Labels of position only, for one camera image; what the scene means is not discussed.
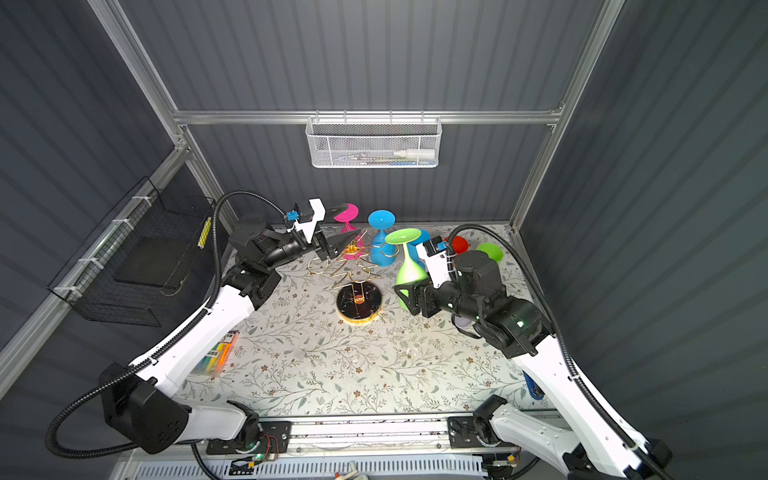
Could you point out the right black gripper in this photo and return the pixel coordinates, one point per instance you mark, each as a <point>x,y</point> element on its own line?
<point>414,297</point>

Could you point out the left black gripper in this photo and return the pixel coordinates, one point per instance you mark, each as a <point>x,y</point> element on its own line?
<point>331,246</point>

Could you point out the green wine glass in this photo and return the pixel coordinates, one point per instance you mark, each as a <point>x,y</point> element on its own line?
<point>493,251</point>
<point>410,271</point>

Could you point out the blue wine glass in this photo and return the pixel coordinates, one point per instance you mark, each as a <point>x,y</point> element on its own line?
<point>382,253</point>
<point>411,246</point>

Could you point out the red wine glass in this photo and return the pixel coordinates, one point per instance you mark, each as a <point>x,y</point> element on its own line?
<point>458,244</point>

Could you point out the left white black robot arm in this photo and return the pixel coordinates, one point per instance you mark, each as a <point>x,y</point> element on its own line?
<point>142,407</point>

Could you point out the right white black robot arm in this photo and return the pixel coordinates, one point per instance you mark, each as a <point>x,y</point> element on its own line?
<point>596,442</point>

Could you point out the pink wine glass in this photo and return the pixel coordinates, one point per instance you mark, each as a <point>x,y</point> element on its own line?
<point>349,212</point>

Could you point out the grey oval case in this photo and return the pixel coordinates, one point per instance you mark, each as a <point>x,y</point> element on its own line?
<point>462,323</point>

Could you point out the white bottle in basket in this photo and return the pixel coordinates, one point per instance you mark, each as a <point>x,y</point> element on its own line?
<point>416,154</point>

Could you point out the yellow marker pen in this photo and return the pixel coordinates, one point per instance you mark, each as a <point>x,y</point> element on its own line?
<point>204,233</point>

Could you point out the blue stapler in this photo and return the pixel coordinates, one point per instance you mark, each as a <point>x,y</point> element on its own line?
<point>533,388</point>

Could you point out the orange coloured box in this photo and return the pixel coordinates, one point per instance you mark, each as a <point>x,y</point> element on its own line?
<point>214,361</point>

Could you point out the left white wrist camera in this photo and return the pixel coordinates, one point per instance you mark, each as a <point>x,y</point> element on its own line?
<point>302,220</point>

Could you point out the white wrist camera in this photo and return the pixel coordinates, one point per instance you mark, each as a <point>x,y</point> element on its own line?
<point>437,257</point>
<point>302,220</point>

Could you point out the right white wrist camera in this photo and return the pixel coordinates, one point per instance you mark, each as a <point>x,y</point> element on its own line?
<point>437,257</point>

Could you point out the gold wire wine glass rack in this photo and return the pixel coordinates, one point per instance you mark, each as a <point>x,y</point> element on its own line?
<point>358,300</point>

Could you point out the white wire mesh basket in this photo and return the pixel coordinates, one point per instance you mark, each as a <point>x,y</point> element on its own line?
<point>367,141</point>

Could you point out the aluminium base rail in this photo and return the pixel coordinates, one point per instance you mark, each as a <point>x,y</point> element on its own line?
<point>378,436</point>

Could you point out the black wire mesh basket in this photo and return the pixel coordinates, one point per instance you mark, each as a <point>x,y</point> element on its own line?
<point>145,269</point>

